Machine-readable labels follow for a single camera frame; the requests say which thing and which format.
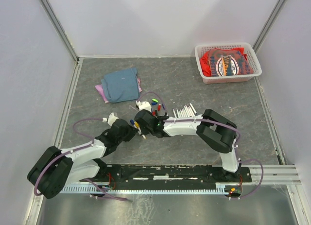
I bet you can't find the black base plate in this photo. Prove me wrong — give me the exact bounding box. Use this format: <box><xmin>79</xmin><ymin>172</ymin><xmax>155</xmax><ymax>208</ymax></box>
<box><xmin>93</xmin><ymin>164</ymin><xmax>252</xmax><ymax>188</ymax></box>

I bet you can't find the white plastic basket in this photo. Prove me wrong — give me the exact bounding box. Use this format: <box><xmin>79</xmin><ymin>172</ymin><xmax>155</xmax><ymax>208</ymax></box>
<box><xmin>194</xmin><ymin>42</ymin><xmax>262</xmax><ymax>84</ymax></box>

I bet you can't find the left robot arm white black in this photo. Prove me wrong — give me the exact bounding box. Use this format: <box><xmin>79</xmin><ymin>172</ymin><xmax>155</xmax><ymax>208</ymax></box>
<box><xmin>27</xmin><ymin>118</ymin><xmax>138</xmax><ymax>199</ymax></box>

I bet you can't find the blue cloth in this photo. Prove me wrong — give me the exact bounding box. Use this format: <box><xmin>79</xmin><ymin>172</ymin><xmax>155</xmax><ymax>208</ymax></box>
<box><xmin>101</xmin><ymin>68</ymin><xmax>140</xmax><ymax>103</ymax></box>

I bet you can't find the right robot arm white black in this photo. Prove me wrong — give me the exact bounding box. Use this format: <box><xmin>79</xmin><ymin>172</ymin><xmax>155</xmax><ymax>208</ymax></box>
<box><xmin>134</xmin><ymin>109</ymin><xmax>241</xmax><ymax>182</ymax></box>

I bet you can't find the yellow cap marker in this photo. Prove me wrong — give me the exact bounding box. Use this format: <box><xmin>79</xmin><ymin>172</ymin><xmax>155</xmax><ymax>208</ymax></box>
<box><xmin>134</xmin><ymin>121</ymin><xmax>146</xmax><ymax>139</ymax></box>

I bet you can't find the pink cloth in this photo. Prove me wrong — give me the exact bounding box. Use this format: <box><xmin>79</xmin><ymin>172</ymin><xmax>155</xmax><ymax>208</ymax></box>
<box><xmin>95</xmin><ymin>78</ymin><xmax>142</xmax><ymax>104</ymax></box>

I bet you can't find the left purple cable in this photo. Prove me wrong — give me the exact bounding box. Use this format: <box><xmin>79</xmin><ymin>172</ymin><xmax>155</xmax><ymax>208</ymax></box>
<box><xmin>34</xmin><ymin>118</ymin><xmax>129</xmax><ymax>201</ymax></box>

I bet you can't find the red printed cloth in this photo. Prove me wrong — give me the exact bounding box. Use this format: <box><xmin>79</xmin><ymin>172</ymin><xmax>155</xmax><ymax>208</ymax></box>
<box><xmin>200</xmin><ymin>48</ymin><xmax>254</xmax><ymax>77</ymax></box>

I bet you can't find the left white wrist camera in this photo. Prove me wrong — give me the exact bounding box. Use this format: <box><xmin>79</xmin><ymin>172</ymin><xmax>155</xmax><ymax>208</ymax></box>
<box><xmin>102</xmin><ymin>112</ymin><xmax>119</xmax><ymax>126</ymax></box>

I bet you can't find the aluminium rail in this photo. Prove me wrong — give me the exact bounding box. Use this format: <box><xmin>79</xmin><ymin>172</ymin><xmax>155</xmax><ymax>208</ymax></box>
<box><xmin>248</xmin><ymin>165</ymin><xmax>301</xmax><ymax>185</ymax></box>

